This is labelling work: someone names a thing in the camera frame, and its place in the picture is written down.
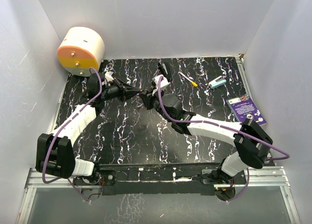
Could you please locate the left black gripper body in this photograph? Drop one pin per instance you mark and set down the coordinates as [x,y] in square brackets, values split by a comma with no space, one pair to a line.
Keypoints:
[114,91]

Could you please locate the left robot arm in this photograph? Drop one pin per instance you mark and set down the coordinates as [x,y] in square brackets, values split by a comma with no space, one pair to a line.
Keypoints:
[55,155]

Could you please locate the light blue mini stapler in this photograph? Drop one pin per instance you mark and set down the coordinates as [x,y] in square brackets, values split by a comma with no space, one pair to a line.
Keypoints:
[219,81]

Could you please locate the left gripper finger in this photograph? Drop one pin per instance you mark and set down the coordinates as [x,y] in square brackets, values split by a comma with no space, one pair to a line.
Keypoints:
[126,88]
[128,95]

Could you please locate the black stapler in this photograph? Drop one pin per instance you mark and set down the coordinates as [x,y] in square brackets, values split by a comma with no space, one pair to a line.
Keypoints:
[165,71]

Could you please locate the white pen yellow tip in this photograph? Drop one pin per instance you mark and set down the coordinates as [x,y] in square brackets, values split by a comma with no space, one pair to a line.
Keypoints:
[188,79]

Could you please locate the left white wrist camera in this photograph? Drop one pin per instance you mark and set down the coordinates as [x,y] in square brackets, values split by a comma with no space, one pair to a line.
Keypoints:
[109,76]

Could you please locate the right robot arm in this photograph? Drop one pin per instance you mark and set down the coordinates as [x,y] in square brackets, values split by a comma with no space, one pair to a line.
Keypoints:
[249,139]

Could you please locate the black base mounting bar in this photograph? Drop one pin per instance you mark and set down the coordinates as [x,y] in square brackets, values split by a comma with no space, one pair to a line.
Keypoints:
[155,178]

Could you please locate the purple booklet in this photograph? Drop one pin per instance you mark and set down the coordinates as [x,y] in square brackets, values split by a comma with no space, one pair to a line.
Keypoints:
[244,108]

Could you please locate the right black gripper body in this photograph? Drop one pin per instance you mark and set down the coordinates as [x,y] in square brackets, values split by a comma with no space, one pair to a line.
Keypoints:
[156,104]

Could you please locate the white cylindrical drawer box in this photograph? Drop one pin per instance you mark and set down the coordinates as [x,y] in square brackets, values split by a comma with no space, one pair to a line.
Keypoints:
[81,49]

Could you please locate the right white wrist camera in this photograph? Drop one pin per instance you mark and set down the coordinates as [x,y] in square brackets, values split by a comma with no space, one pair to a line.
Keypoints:
[159,83]

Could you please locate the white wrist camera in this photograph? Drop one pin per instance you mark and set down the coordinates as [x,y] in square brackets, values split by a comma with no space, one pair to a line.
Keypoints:
[159,83]
[109,76]

